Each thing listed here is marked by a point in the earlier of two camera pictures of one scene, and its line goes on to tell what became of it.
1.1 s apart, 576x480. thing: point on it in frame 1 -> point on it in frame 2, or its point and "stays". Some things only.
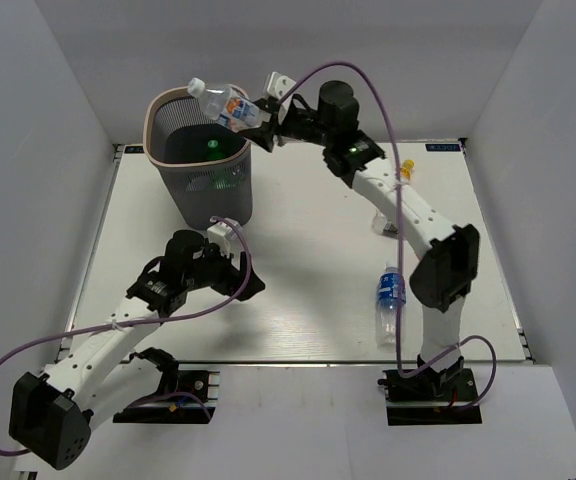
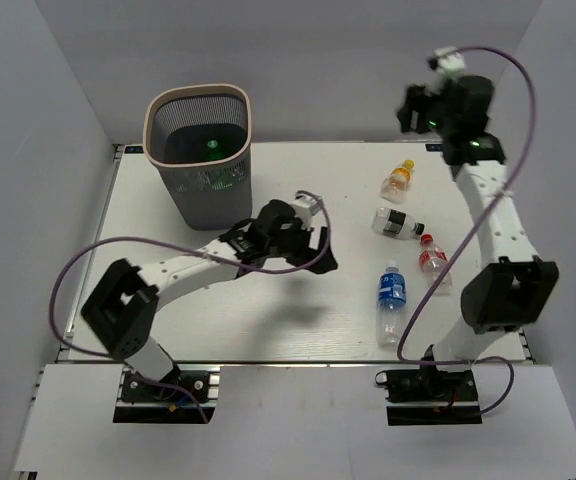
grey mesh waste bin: x=204 y=165 stays
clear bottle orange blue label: x=223 y=104 -> x=210 y=180
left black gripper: x=233 y=277 -> x=325 y=263
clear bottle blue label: x=387 y=304 stays
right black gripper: x=264 y=134 -> x=416 y=97
